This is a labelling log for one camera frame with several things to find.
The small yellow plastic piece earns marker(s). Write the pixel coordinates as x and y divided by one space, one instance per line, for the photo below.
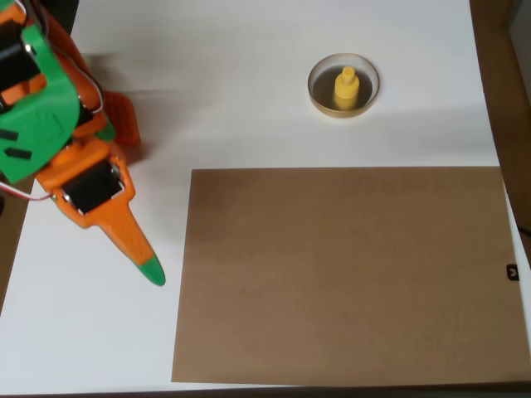
346 89

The brown cardboard mat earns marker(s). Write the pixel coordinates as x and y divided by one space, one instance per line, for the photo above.
352 269

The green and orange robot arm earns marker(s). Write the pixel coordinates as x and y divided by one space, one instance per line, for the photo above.
45 124

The round bowl with gold rim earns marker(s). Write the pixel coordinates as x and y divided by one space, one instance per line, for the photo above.
321 89

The small black tag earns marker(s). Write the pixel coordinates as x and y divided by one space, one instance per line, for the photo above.
512 272

